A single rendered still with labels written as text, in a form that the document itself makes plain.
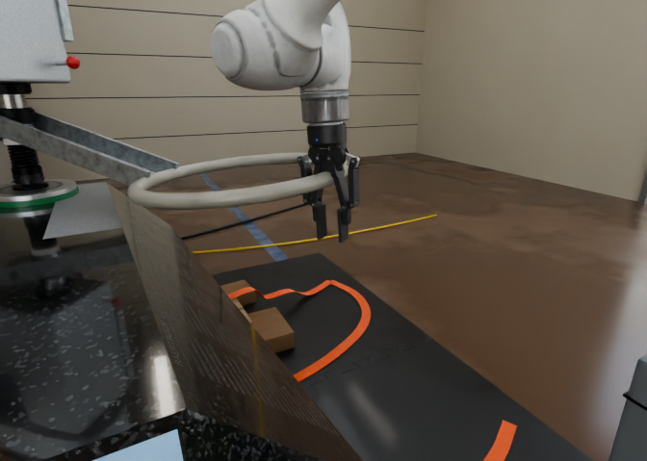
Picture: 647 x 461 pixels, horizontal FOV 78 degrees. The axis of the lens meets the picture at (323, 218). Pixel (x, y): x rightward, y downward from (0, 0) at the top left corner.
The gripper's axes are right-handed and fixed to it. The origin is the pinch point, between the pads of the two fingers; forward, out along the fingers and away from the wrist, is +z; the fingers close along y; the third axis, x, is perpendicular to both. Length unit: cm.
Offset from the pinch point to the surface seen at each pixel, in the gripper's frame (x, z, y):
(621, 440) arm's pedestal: 13, 20, -50
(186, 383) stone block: 45.3, 2.7, -7.5
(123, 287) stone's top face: 36.5, 0.4, 15.9
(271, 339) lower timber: -45, 73, 59
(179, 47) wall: -314, -92, 396
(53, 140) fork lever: 17, -19, 66
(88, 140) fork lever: 7, -18, 70
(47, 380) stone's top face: 53, 1, 4
